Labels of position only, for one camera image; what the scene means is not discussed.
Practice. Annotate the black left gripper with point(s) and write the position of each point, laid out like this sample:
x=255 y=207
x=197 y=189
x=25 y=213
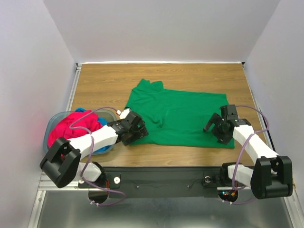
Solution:
x=141 y=131

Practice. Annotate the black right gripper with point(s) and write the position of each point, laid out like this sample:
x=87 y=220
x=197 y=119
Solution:
x=214 y=126

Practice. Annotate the green t shirt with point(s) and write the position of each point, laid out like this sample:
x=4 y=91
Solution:
x=176 y=118

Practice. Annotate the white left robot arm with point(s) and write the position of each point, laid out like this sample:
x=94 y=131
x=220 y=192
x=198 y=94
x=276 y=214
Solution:
x=62 y=163

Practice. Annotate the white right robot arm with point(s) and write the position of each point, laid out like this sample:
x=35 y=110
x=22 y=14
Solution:
x=271 y=176

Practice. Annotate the grey plastic bin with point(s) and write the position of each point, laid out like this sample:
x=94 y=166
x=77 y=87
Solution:
x=51 y=124

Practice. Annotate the blue t shirt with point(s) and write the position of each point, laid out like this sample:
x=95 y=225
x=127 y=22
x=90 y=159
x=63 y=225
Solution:
x=104 y=117

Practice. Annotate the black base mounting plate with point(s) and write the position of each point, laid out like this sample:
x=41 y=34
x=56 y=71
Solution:
x=167 y=182

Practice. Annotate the pink t shirt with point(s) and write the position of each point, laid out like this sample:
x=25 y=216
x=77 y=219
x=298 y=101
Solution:
x=62 y=129

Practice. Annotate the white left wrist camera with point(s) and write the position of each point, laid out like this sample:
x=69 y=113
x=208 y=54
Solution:
x=123 y=114

